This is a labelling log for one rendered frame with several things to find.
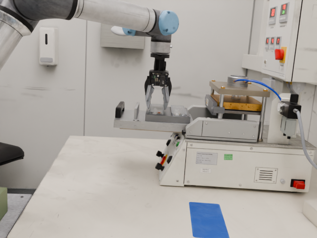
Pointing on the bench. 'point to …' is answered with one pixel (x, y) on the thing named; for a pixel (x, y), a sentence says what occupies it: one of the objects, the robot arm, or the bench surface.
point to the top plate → (241, 87)
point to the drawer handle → (119, 109)
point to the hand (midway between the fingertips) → (156, 106)
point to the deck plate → (296, 143)
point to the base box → (240, 167)
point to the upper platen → (239, 104)
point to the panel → (171, 150)
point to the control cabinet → (289, 55)
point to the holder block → (167, 117)
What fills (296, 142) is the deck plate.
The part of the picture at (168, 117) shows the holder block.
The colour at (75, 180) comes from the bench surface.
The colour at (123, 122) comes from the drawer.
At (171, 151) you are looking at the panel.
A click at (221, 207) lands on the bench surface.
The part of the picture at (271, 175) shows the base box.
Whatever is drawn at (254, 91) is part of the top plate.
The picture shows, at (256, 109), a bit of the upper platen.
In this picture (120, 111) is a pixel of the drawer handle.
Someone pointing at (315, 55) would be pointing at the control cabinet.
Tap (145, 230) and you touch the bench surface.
